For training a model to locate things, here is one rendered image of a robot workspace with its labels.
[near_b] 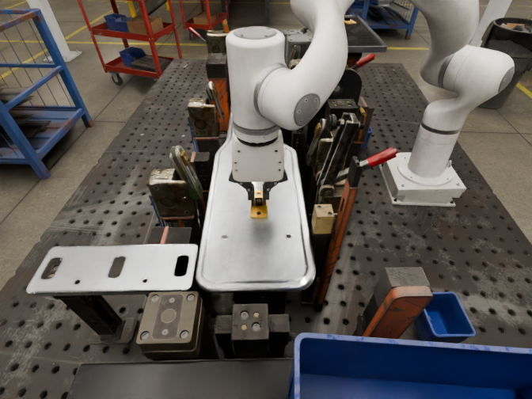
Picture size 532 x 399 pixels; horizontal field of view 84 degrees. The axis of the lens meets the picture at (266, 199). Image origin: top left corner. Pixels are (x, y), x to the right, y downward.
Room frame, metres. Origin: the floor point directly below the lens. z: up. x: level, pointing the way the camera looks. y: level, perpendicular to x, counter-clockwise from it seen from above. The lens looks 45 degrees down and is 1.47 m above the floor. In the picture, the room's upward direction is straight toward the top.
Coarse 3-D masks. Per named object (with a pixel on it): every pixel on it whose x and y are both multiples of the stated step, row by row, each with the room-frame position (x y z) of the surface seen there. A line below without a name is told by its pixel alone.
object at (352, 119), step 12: (336, 120) 0.46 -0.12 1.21; (348, 120) 0.46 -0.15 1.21; (336, 132) 0.47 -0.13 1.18; (348, 132) 0.44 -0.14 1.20; (336, 144) 0.47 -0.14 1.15; (348, 144) 0.44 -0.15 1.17; (336, 156) 0.44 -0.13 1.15; (324, 168) 0.47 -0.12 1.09; (336, 168) 0.44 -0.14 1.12; (324, 180) 0.44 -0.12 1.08
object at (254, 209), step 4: (256, 192) 0.49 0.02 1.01; (260, 192) 0.49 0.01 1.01; (256, 196) 0.48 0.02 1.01; (260, 196) 0.48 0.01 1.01; (256, 200) 0.46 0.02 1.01; (260, 200) 0.45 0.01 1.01; (256, 204) 0.45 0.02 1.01; (260, 204) 0.45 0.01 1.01; (252, 208) 0.44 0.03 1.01; (256, 208) 0.44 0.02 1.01; (260, 208) 0.44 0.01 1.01; (264, 208) 0.44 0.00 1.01; (252, 212) 0.43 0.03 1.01; (256, 212) 0.43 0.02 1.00; (260, 212) 0.43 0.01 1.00; (264, 212) 0.43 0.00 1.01; (252, 216) 0.42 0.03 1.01; (256, 216) 0.42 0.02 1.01; (260, 216) 0.42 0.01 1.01; (264, 216) 0.42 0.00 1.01
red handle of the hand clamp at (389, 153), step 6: (384, 150) 0.46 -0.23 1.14; (390, 150) 0.46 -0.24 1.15; (396, 150) 0.46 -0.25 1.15; (372, 156) 0.46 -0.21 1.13; (378, 156) 0.46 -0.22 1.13; (384, 156) 0.45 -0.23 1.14; (390, 156) 0.45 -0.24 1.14; (396, 156) 0.45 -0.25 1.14; (360, 162) 0.46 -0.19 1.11; (366, 162) 0.46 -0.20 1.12; (372, 162) 0.45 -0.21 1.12; (378, 162) 0.45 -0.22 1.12; (348, 168) 0.46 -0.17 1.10; (366, 168) 0.45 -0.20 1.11; (342, 174) 0.45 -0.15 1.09; (336, 180) 0.45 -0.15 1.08
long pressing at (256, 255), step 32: (224, 160) 0.62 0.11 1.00; (288, 160) 0.62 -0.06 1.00; (224, 192) 0.50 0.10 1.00; (288, 192) 0.50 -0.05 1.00; (224, 224) 0.40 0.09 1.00; (256, 224) 0.40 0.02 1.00; (288, 224) 0.40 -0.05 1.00; (224, 256) 0.32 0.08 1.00; (256, 256) 0.32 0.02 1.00; (288, 256) 0.32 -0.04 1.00; (224, 288) 0.25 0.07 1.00; (256, 288) 0.25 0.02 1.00; (288, 288) 0.25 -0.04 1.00
